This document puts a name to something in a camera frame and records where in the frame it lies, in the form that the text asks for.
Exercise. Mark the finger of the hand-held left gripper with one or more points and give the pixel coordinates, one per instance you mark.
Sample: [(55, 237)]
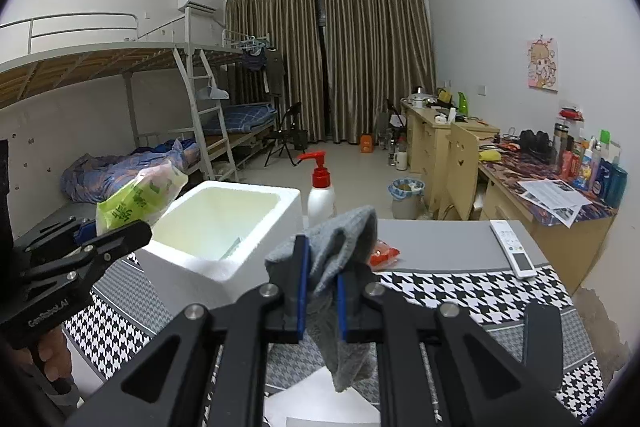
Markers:
[(60, 234), (115, 247)]

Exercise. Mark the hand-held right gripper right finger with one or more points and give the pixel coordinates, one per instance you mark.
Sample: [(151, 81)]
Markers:
[(341, 307)]

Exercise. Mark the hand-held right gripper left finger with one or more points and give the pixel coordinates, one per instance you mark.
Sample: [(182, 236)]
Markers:
[(301, 287)]

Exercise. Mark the green tissue pack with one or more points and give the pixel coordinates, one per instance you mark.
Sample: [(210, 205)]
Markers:
[(135, 197)]

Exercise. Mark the grey sock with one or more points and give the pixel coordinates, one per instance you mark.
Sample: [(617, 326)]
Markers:
[(345, 232)]

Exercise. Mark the white foam box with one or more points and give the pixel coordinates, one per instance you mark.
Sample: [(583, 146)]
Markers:
[(220, 217)]

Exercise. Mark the person's left hand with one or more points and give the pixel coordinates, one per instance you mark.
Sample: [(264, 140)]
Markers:
[(52, 354)]

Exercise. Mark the red snack packet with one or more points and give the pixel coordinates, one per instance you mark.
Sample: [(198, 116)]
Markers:
[(385, 254)]

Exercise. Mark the blue plaid quilt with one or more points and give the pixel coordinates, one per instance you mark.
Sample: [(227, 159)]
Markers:
[(100, 177)]

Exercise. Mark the white lotion pump bottle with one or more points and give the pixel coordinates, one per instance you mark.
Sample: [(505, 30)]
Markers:
[(322, 204)]

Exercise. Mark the houndstooth tablecloth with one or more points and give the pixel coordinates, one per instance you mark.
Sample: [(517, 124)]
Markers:
[(450, 287)]

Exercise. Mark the blue patterned basket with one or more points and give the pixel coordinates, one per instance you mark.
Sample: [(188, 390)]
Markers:
[(406, 202)]

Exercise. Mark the black folding chair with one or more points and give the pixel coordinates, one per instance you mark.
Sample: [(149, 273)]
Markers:
[(285, 137)]

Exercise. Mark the white bed ladder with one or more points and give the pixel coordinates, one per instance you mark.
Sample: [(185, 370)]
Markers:
[(210, 127)]

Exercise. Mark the orange floor container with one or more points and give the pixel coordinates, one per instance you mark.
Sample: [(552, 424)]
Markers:
[(368, 144)]

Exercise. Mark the white thermos jug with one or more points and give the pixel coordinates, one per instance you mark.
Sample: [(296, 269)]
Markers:
[(400, 160)]

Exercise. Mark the metal bunk bed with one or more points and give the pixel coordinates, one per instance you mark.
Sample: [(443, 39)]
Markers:
[(235, 52), (100, 62)]

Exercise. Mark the blue plaid mattress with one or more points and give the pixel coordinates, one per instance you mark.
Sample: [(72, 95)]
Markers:
[(247, 117)]

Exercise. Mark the light wooden desk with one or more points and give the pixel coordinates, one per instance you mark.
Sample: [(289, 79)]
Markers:
[(425, 147)]

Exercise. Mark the white remote control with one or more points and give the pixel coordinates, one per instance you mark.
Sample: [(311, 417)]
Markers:
[(512, 247)]

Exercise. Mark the wooden smiley chair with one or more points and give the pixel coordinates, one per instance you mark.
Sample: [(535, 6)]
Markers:
[(462, 167)]

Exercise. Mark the black smartphone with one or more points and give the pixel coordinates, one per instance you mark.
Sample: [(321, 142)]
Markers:
[(545, 337)]

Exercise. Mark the yellow cloth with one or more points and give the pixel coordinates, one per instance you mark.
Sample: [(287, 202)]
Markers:
[(490, 155)]

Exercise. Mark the wooden desk with patterned cover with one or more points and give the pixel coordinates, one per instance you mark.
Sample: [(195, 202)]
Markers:
[(550, 237)]

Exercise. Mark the metal cooking pot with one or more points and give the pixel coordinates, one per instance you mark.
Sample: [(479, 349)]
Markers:
[(420, 98)]

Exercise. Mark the dark hanging clothes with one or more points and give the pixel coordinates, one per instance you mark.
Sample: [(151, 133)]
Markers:
[(265, 67)]

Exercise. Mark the brown curtain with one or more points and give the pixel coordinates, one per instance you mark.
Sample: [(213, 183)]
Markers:
[(380, 57), (275, 57)]

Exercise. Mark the printed paper sheets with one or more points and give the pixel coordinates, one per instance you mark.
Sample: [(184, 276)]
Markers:
[(555, 199)]

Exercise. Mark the steel thermos flask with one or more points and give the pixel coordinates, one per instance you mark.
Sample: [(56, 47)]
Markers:
[(561, 142)]

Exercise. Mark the cluster of toiletry bottles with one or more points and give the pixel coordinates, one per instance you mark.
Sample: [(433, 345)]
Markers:
[(595, 172)]

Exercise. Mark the cartoon wall poster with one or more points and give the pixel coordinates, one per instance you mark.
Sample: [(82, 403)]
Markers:
[(542, 64)]

